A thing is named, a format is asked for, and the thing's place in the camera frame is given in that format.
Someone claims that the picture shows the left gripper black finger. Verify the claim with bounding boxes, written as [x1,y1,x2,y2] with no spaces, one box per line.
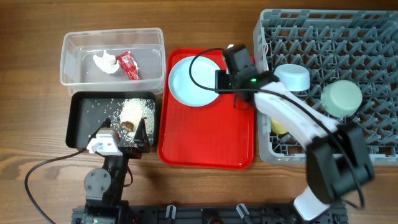
[89,118,111,139]
[133,118,149,144]

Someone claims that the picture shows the food scraps with rice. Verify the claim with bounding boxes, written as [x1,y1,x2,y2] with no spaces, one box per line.
[85,98,156,141]

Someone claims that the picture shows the light blue plate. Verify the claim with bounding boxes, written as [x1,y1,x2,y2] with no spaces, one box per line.
[168,56,220,107]

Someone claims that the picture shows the light blue small bowl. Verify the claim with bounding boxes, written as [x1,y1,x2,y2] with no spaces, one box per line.
[274,64,310,91]

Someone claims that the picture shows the white napkin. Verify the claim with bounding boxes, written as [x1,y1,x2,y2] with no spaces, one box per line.
[93,50,120,74]

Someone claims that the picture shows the yellow plastic cup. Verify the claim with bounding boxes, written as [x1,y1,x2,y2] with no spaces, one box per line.
[270,118,289,134]

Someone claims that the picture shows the red ketchup packet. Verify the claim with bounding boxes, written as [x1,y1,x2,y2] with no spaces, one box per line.
[116,51,140,80]

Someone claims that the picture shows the mint green bowl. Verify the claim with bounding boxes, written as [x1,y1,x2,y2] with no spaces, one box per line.
[320,80,363,118]

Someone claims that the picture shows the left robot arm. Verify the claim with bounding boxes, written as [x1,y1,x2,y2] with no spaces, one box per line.
[72,118,150,224]

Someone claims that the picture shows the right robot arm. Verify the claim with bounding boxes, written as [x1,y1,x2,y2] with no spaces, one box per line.
[215,45,375,223]

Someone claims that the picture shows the black waste tray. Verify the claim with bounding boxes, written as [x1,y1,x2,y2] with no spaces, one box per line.
[65,91,160,149]

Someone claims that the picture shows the grey dishwasher rack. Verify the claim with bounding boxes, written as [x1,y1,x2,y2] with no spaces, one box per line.
[253,9,397,165]

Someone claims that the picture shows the clear plastic bin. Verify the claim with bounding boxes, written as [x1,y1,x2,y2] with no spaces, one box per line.
[60,27,166,95]

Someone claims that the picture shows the red serving tray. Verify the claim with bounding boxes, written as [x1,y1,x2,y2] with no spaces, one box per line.
[157,47,256,170]

